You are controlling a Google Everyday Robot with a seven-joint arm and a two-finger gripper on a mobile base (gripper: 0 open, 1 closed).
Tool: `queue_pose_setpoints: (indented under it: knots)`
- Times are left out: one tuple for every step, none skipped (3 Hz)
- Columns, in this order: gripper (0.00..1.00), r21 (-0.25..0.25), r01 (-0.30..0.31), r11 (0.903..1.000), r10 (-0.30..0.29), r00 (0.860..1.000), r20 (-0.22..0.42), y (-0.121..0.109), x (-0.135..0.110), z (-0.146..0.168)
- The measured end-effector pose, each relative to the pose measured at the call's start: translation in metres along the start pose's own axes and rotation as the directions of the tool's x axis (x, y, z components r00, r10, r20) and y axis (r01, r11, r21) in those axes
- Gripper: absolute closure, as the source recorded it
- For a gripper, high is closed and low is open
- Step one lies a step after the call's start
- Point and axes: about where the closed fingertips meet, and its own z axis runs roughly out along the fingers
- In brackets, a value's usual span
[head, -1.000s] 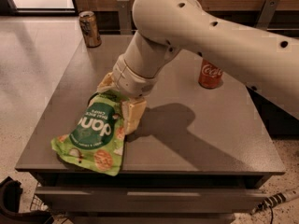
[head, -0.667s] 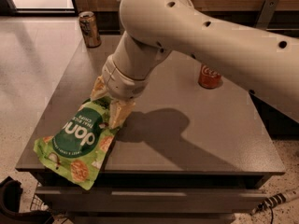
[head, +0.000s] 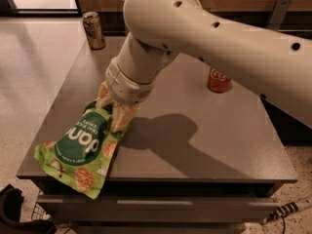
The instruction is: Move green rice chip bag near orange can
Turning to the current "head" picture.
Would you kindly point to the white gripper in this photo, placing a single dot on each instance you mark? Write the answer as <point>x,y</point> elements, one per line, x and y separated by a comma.
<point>126,89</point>

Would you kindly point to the green rice chip bag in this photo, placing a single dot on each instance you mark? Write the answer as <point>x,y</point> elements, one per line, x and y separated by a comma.
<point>82,157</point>

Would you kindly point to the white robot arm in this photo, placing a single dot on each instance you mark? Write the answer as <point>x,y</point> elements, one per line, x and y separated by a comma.
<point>271,64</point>

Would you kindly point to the gold brown soda can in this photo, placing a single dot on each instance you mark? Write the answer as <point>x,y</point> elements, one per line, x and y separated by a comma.
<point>92,26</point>

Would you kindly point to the orange Coca-Cola can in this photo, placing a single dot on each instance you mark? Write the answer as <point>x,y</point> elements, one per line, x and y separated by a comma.
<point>218,82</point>

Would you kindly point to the black object with wire basket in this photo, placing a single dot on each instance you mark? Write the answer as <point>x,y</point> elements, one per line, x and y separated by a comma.
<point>11,200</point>

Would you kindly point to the right metal bracket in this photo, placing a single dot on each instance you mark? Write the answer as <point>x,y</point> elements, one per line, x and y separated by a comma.
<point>278,14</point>

